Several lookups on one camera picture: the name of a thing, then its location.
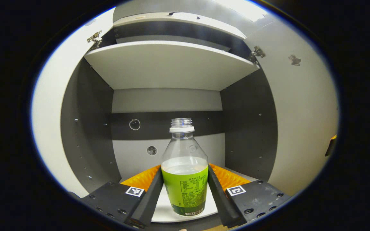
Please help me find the white and grey cabinet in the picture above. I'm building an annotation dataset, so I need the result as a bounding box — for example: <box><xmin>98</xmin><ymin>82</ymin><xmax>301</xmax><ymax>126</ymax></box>
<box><xmin>60</xmin><ymin>12</ymin><xmax>278</xmax><ymax>223</ymax></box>

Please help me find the metal door hinge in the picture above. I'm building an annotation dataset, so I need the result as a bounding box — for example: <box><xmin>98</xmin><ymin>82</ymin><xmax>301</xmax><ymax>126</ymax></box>
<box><xmin>87</xmin><ymin>30</ymin><xmax>102</xmax><ymax>48</ymax></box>
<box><xmin>250</xmin><ymin>46</ymin><xmax>266</xmax><ymax>60</ymax></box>

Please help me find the clear bottle with green label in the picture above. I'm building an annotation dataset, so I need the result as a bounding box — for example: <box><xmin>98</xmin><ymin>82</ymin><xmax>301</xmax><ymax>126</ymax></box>
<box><xmin>161</xmin><ymin>118</ymin><xmax>209</xmax><ymax>217</ymax></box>

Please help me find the white cabinet door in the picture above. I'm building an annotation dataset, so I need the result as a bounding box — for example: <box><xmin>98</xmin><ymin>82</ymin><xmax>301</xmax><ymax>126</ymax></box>
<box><xmin>31</xmin><ymin>7</ymin><xmax>116</xmax><ymax>198</ymax></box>
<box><xmin>243</xmin><ymin>19</ymin><xmax>339</xmax><ymax>197</ymax></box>

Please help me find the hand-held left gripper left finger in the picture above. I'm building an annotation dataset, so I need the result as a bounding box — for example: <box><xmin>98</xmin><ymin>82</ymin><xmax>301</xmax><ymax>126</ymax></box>
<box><xmin>81</xmin><ymin>165</ymin><xmax>164</xmax><ymax>229</ymax></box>

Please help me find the white cabinet shelf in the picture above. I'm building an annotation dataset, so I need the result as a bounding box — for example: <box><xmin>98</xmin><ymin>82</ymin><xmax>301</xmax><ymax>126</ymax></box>
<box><xmin>84</xmin><ymin>40</ymin><xmax>260</xmax><ymax>91</ymax></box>

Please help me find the beige cabinet drawer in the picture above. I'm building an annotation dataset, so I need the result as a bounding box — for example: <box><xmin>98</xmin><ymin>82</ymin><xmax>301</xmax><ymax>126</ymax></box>
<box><xmin>113</xmin><ymin>12</ymin><xmax>246</xmax><ymax>39</ymax></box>

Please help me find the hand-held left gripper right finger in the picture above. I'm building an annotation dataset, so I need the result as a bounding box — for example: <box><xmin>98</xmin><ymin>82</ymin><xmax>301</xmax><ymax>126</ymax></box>
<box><xmin>207</xmin><ymin>163</ymin><xmax>291</xmax><ymax>228</ymax></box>

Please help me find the ceiling light panel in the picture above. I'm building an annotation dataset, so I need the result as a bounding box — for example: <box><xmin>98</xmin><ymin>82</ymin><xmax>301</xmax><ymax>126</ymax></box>
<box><xmin>217</xmin><ymin>0</ymin><xmax>269</xmax><ymax>21</ymax></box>

